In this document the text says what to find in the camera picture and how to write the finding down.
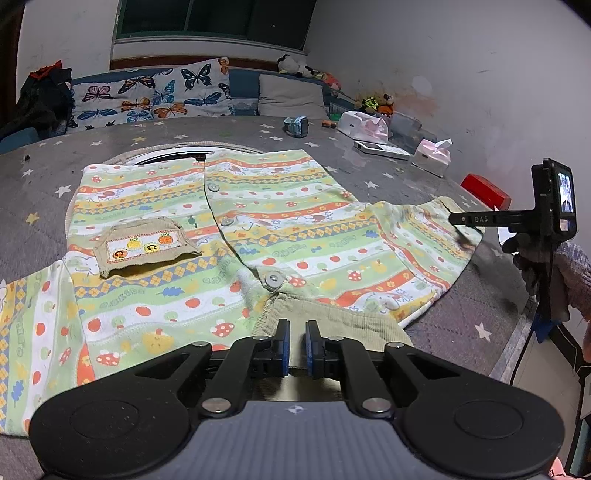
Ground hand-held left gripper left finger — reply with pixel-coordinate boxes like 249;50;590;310
134;318;291;418

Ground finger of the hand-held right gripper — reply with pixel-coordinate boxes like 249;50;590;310
449;209;536;228

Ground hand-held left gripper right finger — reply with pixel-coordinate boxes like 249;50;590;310
305;319;455;418

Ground striped printed children's jacket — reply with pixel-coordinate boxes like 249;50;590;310
0;148;485;437

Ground person's right hand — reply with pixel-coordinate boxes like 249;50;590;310
512;237;561;321

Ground red plastic stool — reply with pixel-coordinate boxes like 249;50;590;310
460;173;512;210

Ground pink tissue box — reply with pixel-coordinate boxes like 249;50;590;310
411;137;453;178

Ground clear plastic container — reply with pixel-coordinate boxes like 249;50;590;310
388;111;437;148

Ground white remote control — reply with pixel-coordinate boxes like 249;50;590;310
353;138;411;161

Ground white tissue box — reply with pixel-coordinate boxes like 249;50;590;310
337;111;391;141

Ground orange and green plush toys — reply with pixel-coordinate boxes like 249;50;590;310
355;92;395;116

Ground small blue watch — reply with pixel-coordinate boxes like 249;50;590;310
283;115;310;139

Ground colourful plush toy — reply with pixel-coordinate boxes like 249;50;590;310
314;69;342;90

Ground round black induction cooker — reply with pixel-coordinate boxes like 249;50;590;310
133;145;242;165

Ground plain grey pillow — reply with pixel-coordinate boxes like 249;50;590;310
256;73;326;118

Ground black and white plush toy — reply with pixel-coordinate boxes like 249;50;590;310
276;54;315;77

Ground grey star tablecloth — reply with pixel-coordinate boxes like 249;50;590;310
0;115;541;480

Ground butterfly print pillow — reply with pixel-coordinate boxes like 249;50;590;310
69;58;232;132

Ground dark window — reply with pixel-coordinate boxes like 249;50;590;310
113;0;317;51

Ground dark clothing pile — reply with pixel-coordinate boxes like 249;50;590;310
0;60;75;141

